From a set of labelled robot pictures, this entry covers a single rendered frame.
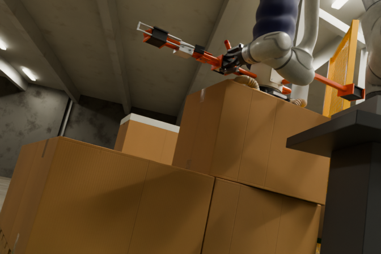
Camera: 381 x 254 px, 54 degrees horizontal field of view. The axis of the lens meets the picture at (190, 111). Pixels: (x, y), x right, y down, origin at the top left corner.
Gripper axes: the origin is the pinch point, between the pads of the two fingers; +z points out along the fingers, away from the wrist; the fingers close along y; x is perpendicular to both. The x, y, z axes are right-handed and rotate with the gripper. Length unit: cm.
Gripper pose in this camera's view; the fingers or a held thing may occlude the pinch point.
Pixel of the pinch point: (221, 64)
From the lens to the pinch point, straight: 175.2
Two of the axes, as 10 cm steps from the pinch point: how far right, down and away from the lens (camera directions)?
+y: -2.2, 9.5, -2.3
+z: -5.0, 1.0, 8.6
